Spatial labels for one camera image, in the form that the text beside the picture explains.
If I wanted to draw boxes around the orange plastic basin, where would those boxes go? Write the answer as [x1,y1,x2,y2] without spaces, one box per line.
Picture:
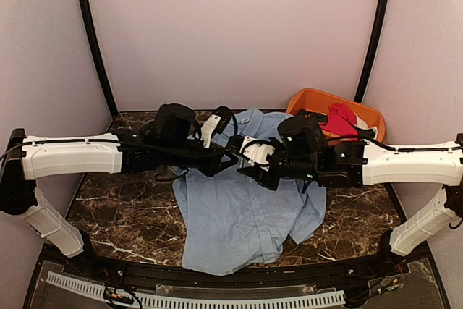
[286,88,386,141]

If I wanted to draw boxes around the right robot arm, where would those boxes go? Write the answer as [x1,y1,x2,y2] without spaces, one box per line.
[230,116,462,276]

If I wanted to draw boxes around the black front rail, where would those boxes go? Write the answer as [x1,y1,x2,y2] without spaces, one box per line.
[41,243,432,292]

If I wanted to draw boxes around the red and white clothes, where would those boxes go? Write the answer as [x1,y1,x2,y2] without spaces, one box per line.
[297,103,378,140]

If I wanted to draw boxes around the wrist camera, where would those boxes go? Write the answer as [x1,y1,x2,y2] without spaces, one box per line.
[243,136,276,170]
[200,106,234,148]

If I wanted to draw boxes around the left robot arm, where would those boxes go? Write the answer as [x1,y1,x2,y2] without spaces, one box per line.
[1,103,238,277]

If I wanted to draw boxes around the black frame post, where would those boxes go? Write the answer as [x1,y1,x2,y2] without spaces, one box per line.
[78,0,119,119]
[354,0,388,103]

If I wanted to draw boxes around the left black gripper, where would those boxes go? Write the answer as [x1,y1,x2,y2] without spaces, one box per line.
[161,140,239,177]

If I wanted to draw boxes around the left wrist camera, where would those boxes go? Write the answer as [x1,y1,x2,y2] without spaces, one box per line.
[200,106,234,148]

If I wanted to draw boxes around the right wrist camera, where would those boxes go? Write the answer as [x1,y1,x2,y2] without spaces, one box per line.
[243,136,276,170]

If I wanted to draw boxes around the light blue button shirt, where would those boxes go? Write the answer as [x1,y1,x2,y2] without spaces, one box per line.
[171,106,328,276]

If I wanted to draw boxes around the white slotted cable duct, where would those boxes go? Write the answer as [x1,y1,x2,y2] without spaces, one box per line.
[46,271,346,308]

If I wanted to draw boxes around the right black frame post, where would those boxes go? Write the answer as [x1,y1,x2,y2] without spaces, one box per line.
[354,0,388,103]

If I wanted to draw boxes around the left black frame post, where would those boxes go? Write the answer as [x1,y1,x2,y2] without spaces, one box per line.
[78,0,119,119]

